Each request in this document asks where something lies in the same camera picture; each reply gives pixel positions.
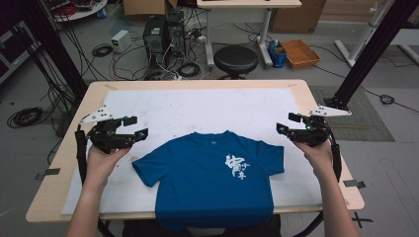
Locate light wooden table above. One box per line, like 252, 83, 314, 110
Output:
25, 78, 366, 224

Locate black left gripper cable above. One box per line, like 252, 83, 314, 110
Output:
74, 123, 89, 186

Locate white desk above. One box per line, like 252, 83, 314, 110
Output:
196, 0, 302, 69

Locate orange plastic tray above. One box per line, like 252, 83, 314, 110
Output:
280, 39, 322, 70

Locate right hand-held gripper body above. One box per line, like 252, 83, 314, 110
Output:
289, 105, 353, 148

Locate black aluminium frame post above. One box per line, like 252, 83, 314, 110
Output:
14, 0, 89, 100
324, 0, 419, 115

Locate person's dark trousers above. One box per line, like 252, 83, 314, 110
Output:
122, 215, 283, 237

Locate dark equipment rack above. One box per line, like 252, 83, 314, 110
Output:
0, 19, 42, 84

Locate black round stool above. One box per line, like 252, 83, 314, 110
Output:
212, 44, 260, 81

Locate person's right hand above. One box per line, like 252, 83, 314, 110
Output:
293, 140, 335, 179

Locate white foam mat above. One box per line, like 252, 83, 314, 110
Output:
60, 87, 324, 217

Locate round white table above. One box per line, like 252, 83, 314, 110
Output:
42, 0, 109, 24

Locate white metal stand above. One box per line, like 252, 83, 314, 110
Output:
334, 0, 396, 68

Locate white power supply box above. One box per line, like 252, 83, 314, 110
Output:
111, 29, 132, 54

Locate person's left hand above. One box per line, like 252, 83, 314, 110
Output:
84, 144, 130, 188

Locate blue box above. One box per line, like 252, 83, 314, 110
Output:
267, 39, 289, 69

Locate grey carpet mat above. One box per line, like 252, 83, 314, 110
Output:
309, 85, 395, 142

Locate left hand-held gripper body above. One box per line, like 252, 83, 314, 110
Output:
79, 104, 139, 155

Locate blue t-shirt with white print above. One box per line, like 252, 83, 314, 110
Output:
131, 129, 286, 233

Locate cardboard box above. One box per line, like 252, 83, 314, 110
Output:
123, 0, 179, 18
270, 0, 327, 34

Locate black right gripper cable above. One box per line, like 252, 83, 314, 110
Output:
328, 130, 343, 183

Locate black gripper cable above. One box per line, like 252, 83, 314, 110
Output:
328, 130, 343, 183
74, 123, 89, 186

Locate black tape piece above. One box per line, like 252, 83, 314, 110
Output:
343, 179, 367, 190
35, 167, 61, 182

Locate coiled black cable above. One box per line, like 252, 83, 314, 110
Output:
177, 62, 202, 79
7, 107, 44, 129
378, 94, 396, 106
91, 43, 114, 58

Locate black computer tower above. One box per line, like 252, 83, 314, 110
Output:
164, 11, 188, 60
142, 14, 167, 72

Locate black tape cross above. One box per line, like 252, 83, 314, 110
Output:
351, 211, 375, 229

